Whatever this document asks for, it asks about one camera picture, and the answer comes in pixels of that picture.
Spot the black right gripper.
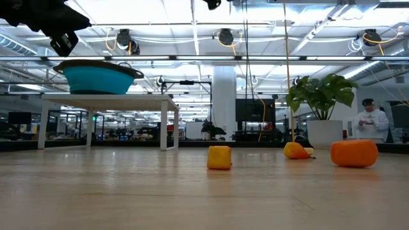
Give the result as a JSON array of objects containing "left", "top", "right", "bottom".
[{"left": 203, "top": 0, "right": 222, "bottom": 11}]

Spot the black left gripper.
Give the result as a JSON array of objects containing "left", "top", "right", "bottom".
[{"left": 28, "top": 0, "right": 92, "bottom": 58}]

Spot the blue collapsible bowl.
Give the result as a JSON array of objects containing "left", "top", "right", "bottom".
[{"left": 52, "top": 59, "right": 145, "bottom": 95}]

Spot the orange yellow fruit wedge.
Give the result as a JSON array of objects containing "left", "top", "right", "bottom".
[{"left": 283, "top": 141, "right": 310, "bottom": 160}]

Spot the orange toy fruit chunk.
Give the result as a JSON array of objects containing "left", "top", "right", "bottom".
[{"left": 330, "top": 139, "right": 380, "bottom": 168}]

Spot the yellow orange fruit cube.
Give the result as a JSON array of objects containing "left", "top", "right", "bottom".
[{"left": 206, "top": 145, "right": 233, "bottom": 171}]

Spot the white perforated metal shelf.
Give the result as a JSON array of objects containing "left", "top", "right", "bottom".
[{"left": 37, "top": 93, "right": 180, "bottom": 151}]

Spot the black office monitor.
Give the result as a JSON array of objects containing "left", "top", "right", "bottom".
[
  {"left": 388, "top": 101, "right": 409, "bottom": 144},
  {"left": 8, "top": 111, "right": 33, "bottom": 125}
]

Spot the green potted plant, white pot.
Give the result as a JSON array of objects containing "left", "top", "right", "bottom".
[{"left": 285, "top": 73, "right": 360, "bottom": 150}]

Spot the person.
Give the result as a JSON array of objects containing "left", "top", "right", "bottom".
[{"left": 355, "top": 98, "right": 390, "bottom": 144}]

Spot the black ceiling cable reel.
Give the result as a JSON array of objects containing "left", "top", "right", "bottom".
[
  {"left": 217, "top": 27, "right": 243, "bottom": 47},
  {"left": 362, "top": 27, "right": 403, "bottom": 47},
  {"left": 116, "top": 28, "right": 141, "bottom": 56}
]

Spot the black hanging cable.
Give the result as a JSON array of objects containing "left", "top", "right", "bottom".
[{"left": 241, "top": 0, "right": 251, "bottom": 100}]

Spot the black background camera rig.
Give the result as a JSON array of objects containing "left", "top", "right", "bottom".
[{"left": 160, "top": 79, "right": 213, "bottom": 122}]

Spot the black wall screen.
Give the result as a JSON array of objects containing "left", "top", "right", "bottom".
[{"left": 235, "top": 98, "right": 276, "bottom": 123}]

